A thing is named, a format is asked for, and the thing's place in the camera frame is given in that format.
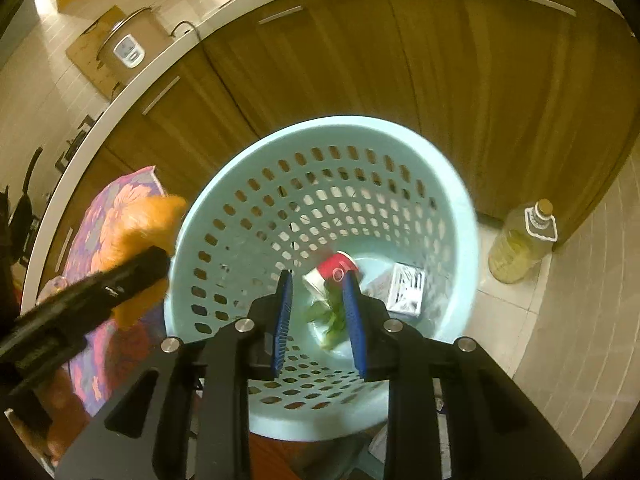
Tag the black gas stove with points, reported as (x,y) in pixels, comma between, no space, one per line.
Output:
(75,142)

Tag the light blue perforated basket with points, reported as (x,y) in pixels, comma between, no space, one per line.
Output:
(452,240)

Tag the white printed box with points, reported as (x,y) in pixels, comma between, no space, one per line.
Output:
(406,290)

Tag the grey crumpled wrapper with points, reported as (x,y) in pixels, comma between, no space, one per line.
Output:
(376,287)

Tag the wooden cutting board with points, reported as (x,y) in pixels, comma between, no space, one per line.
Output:
(82,62)

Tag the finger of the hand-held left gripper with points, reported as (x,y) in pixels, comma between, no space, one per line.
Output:
(130,275)

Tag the white crumpled carton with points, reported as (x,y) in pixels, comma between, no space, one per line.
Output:
(315,285)

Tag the cooking oil bottle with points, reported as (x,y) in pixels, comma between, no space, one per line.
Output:
(517,250)

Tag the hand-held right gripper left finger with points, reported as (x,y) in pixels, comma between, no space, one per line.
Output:
(279,330)

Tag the wooden base cabinet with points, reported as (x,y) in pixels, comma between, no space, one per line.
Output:
(350,60)

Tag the black wok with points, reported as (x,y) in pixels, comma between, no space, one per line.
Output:
(22,215)

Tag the beige rice cooker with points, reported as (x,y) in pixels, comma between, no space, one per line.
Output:
(131,50)

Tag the green vegetable leaves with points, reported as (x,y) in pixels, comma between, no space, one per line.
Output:
(327,320)

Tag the red paper cup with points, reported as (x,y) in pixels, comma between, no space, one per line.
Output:
(336,262)

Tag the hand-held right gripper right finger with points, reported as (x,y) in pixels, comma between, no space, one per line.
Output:
(356,332)

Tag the floral printed cloth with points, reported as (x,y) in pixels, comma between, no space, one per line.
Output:
(129,182)

